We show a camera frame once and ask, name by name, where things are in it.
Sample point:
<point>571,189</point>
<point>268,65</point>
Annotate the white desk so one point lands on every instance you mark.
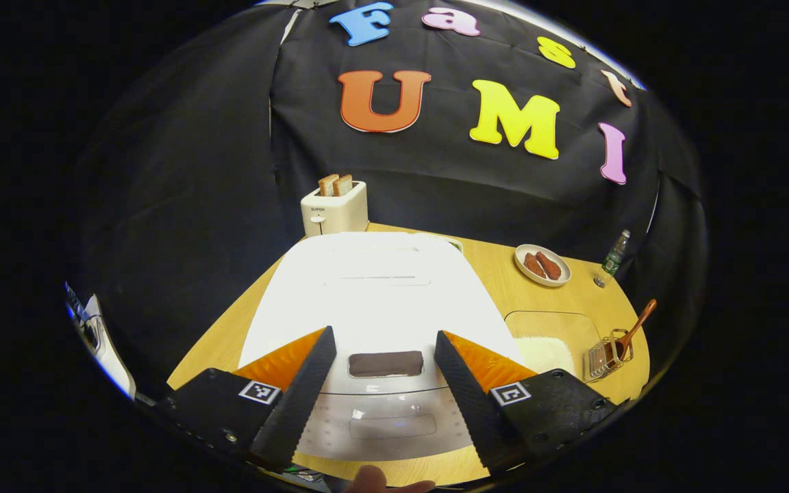
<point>117,370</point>

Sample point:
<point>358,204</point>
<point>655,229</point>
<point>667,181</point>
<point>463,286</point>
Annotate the white divided seasoning dish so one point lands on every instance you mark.
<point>453,242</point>

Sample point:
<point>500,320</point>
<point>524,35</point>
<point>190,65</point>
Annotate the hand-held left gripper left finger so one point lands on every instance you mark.
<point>292,411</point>

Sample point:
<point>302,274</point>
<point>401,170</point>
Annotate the white round plate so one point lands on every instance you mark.
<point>562,281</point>

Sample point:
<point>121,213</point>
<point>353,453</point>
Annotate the white rice cooker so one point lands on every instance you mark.
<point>381,301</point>

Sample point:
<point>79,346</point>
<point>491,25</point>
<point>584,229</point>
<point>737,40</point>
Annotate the brown wooden spoon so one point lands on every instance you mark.
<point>637,325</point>

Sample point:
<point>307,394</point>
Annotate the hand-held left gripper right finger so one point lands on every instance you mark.
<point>480,411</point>

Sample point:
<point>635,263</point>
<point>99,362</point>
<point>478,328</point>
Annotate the dark rice cooker button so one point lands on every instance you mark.
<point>386,363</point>

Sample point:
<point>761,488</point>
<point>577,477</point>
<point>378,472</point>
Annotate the black backdrop cloth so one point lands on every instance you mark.
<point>196,171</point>

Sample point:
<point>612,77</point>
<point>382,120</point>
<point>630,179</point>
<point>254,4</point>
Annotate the brown meat piece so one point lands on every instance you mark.
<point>533,265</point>
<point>550,266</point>

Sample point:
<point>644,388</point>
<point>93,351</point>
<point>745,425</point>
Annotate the toast slice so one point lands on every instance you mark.
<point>327,185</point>
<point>344,185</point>

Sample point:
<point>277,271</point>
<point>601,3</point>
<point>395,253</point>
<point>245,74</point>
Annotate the clear plastic box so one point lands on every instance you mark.
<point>552,323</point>

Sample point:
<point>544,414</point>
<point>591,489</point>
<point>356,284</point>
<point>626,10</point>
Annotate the white toaster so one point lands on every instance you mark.
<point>336,212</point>

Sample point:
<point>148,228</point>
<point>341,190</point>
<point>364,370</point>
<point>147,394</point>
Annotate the clear plastic water bottle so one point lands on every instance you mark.
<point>615,257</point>

